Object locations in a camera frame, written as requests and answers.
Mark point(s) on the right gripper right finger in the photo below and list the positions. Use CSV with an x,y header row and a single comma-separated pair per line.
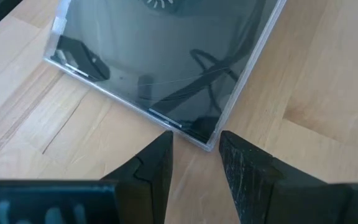
x,y
259,186

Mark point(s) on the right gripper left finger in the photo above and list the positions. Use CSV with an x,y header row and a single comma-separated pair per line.
x,y
148,186

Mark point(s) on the black clear jewel case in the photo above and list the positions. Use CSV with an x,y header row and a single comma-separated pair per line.
x,y
154,46

